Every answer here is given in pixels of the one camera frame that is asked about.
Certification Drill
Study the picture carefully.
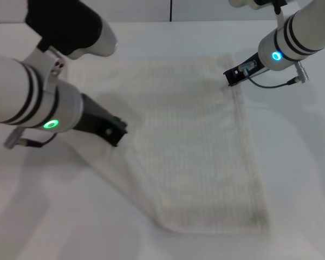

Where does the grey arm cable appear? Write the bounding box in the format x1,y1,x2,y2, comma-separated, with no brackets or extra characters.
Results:
4,126,56,150
239,61,310,89

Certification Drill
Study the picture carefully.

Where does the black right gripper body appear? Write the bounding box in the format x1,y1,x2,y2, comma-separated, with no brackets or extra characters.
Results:
232,52,268,82

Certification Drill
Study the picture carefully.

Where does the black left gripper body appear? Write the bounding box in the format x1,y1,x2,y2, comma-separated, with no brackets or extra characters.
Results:
74,93,117,138

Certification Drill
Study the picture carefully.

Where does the grey left arm cable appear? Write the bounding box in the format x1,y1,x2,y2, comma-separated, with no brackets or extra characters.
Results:
4,126,56,150

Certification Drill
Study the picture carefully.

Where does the grey right arm cable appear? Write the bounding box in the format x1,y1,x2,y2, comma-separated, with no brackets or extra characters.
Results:
239,61,310,89

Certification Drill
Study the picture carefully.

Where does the white ribbed towel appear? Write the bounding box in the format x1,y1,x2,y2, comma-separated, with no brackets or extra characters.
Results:
62,53,270,237

